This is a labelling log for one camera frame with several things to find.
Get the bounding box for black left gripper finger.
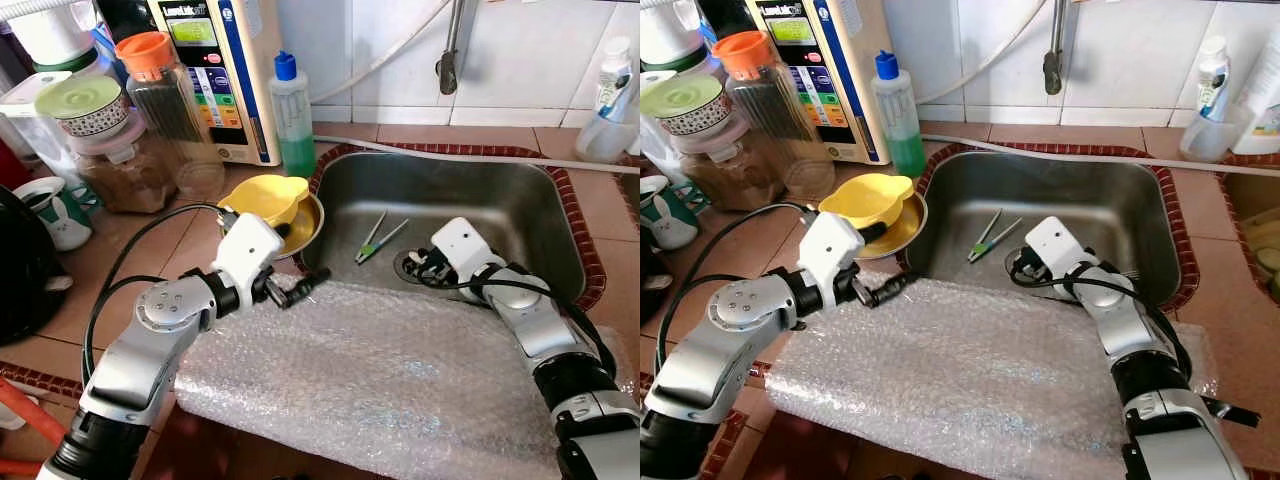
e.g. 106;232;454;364
876;268;919;306
292;267;333;306

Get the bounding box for steel bowl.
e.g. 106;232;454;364
225;190;327;263
830;190;929;263

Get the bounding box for green grey kitchen tongs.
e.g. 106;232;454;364
966;208;1024;265
354;209;411;267

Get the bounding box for yellow plastic bowl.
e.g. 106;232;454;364
818;173;915;229
217;174;312;229

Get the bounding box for round sink drain strainer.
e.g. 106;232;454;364
394;247;443;284

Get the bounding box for stainless steel sink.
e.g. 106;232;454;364
305;152;589;306
905;150;1183;306

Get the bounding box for white counter pipe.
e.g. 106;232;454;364
312;135;641;176
920;133;1280;179

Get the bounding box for bubble wrap sheet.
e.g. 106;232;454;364
762;275;1219;480
172;278;626;480

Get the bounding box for clear plastic tub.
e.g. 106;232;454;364
172;150;231;204

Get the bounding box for blue capped dish soap bottle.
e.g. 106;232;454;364
872;50;926;181
268;52;316;181

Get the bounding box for pink lidded plastic jar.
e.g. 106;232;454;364
672;110;786;213
68;112;176;214

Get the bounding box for white bunny mug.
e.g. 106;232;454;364
12;177;99;252
640;175;709;251

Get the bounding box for white blue water ioniser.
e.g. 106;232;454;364
750;0;891;166
148;0;283;167

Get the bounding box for black round appliance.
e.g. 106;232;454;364
640;240;673;326
0;185;73;346

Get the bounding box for orange lidded glass jar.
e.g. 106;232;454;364
113;30;206;151
712;30;806;151

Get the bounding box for clear plastic cup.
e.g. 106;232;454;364
576;85;641;164
1178;85;1246;164

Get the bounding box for small side sink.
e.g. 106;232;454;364
1215;170;1280;306

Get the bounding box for green lidded patterned tin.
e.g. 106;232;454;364
640;74;733;138
33;75;131;139

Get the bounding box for white blue tube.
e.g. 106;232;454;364
1197;36;1231;121
597;37;633;121

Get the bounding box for large white plastic bottle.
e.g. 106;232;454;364
1230;25;1280;156

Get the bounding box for white green appliance jug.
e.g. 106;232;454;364
0;0;98;73
640;0;703;73

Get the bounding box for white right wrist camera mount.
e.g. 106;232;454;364
430;217;508;283
1024;216;1093;279

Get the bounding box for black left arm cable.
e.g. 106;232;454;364
655;202;816;386
80;202;236;386

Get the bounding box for white flexible hose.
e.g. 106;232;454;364
310;0;461;106
918;0;1063;106

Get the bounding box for steel wall faucet pipe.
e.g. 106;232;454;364
436;0;469;97
1040;0;1071;97

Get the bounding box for orange gas hose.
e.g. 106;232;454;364
0;375;69;479

